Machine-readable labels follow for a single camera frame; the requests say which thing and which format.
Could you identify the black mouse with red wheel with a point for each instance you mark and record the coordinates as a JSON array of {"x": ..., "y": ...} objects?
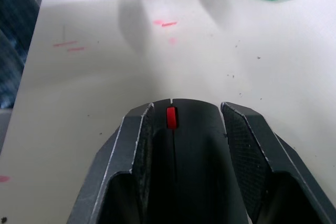
[{"x": 194, "y": 161}]

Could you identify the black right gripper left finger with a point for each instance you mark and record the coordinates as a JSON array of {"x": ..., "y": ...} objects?
[{"x": 123, "y": 155}]

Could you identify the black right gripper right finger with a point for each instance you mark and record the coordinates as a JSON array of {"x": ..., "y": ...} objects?
[{"x": 252, "y": 150}]

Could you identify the dark teal fabric chair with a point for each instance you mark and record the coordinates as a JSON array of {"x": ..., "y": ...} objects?
[{"x": 13, "y": 37}]

